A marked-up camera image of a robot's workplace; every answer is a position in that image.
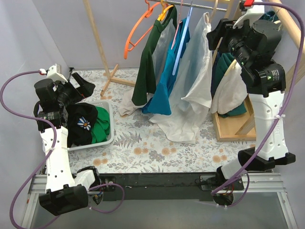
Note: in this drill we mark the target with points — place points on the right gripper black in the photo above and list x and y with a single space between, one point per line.
220 33

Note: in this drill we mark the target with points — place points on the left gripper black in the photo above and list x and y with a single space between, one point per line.
75 87

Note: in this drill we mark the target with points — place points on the beige wooden hanger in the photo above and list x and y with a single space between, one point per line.
210 16

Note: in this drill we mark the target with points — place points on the black daisy t shirt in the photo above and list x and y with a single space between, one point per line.
81 120

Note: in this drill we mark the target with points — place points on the light blue hanger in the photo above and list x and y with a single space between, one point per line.
183 35

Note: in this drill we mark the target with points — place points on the bright green t shirt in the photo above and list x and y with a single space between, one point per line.
101 128

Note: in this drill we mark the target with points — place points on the orange plastic hanger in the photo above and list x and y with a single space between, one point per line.
144 24

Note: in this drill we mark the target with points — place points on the white t shirt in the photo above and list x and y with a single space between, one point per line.
190 99

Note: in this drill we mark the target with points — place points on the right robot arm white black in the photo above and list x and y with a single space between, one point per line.
270 149

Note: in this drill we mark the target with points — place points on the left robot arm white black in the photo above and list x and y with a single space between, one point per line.
65 192

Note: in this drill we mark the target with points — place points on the cream plastic hanger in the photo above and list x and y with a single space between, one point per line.
262 40

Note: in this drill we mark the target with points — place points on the yellow plastic hanger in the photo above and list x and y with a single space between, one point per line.
165 9

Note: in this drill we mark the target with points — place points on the dark green raglan shirt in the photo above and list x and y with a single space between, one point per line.
154 56

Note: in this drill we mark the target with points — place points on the teal blue t shirt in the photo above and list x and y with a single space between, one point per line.
159 103

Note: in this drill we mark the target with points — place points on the teal green garment right rack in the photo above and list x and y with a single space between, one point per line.
260 87

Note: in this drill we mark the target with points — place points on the metal hanging rod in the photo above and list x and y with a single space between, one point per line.
223 5

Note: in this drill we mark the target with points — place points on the white garment right rack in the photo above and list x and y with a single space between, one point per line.
230 94

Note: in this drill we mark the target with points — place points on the floral table cloth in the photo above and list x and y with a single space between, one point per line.
140 146

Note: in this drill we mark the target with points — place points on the wooden clothes rack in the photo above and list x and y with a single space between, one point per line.
239 128

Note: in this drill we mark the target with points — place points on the pink wire hanger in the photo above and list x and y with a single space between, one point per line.
178 23

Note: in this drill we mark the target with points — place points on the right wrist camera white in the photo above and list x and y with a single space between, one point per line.
252 14

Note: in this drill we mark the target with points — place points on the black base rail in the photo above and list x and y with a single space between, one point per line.
156 186

